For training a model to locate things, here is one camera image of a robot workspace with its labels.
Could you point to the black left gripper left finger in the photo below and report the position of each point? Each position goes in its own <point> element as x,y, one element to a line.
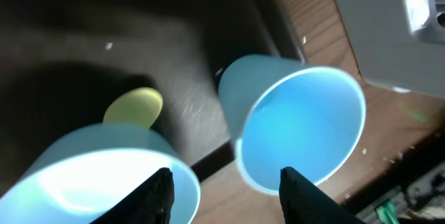
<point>149,203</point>

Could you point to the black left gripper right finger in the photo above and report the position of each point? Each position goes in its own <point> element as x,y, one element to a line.
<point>304,203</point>

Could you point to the dark brown serving tray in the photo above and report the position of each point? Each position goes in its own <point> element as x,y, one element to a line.
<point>64,61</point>

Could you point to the yellow plastic spoon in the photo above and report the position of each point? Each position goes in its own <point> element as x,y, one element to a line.
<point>140,106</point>

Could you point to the small blue cup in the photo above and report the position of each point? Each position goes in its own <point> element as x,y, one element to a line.
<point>281,113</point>

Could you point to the grey dishwasher rack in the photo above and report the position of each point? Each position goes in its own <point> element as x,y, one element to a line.
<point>398,44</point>

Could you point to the light blue rice bowl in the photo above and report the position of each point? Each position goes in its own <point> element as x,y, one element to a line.
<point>88,171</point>

